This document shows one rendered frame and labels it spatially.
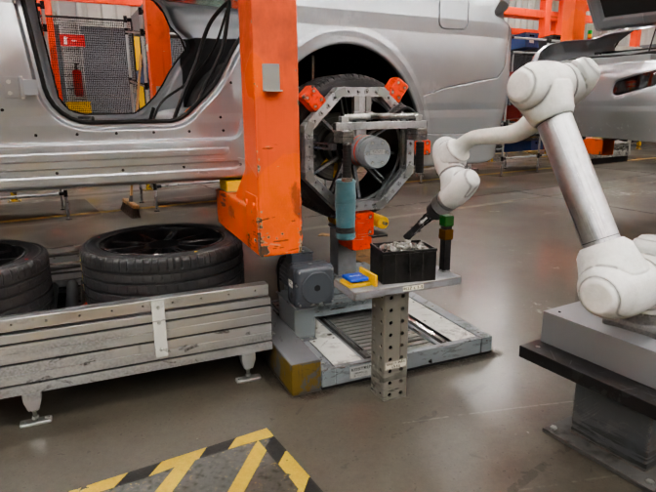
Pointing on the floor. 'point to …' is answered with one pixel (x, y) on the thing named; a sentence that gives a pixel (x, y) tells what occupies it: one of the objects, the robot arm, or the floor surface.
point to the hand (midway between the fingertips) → (410, 233)
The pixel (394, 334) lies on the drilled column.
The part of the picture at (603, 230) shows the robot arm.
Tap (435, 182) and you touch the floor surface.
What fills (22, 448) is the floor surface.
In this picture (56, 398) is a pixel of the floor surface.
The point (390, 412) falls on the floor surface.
